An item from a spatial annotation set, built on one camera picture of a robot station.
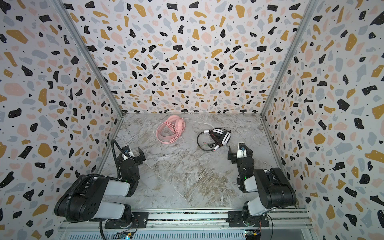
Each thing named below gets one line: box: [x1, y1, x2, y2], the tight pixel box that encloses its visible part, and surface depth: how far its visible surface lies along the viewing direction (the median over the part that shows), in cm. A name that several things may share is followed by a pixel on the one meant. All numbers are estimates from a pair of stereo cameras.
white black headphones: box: [196, 128, 231, 152], surface depth 102 cm
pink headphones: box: [156, 115, 186, 144], surface depth 107 cm
